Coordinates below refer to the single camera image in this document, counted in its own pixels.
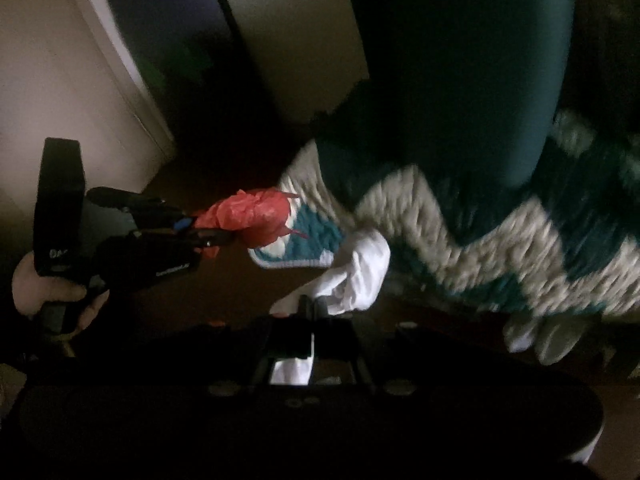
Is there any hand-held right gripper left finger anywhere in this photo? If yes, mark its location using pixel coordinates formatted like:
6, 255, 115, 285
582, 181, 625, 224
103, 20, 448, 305
200, 297, 312, 399

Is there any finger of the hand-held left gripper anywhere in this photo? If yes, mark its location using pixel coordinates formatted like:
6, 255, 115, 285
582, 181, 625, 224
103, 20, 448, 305
132, 227, 237, 262
86, 186, 197, 235

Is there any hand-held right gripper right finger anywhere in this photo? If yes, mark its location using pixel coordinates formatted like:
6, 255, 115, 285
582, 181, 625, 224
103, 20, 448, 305
312, 299, 432, 397

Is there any red plastic bag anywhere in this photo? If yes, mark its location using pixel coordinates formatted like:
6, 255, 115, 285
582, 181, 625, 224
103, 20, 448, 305
192, 187, 308, 261

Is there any white tissue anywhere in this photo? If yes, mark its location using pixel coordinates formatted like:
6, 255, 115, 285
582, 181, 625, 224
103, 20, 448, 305
270, 227, 392, 387

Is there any dark green trash bin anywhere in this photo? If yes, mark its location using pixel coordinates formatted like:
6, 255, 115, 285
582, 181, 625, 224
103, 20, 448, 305
345, 0, 578, 191

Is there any person's left hand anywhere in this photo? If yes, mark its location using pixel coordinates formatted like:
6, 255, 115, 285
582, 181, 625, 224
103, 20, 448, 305
11, 252, 111, 333

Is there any white door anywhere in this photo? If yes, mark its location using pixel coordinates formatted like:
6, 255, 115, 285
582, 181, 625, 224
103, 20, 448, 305
0, 0, 176, 196

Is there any green white zigzag quilt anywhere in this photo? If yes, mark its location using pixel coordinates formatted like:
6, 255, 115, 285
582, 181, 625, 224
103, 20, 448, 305
248, 105, 640, 321

